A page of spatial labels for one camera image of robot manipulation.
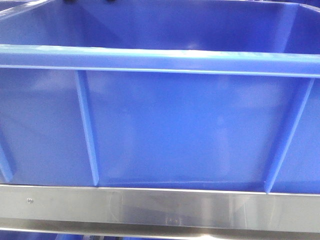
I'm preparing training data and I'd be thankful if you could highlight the large blue box left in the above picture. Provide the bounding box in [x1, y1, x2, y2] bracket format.
[0, 0, 320, 194]

